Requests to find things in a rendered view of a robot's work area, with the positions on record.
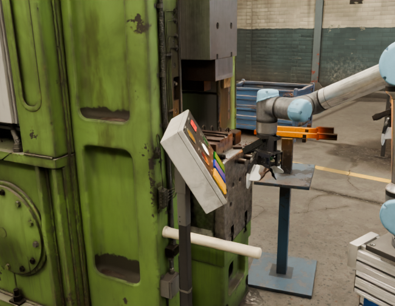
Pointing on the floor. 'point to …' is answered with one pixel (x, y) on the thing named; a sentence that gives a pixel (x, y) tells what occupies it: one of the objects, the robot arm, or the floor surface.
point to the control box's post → (185, 246)
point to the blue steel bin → (250, 111)
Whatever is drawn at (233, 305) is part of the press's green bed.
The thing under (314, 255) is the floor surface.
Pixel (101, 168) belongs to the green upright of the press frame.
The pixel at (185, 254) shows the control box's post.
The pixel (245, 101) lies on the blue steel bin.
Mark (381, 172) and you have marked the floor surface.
